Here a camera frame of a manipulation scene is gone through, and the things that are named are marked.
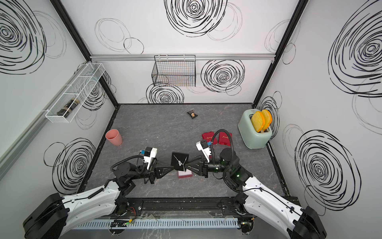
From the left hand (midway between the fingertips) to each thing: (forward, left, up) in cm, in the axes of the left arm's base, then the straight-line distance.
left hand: (172, 170), depth 63 cm
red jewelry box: (+6, -3, -21) cm, 22 cm away
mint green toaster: (+23, -44, -10) cm, 50 cm away
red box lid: (+29, -19, -18) cm, 39 cm away
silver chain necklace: (+2, -3, +2) cm, 5 cm away
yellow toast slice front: (+31, -46, -2) cm, 56 cm away
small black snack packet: (+51, -7, -21) cm, 55 cm away
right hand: (+1, -6, +1) cm, 6 cm away
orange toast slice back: (+30, -51, 0) cm, 59 cm away
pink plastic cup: (+26, +41, -16) cm, 52 cm away
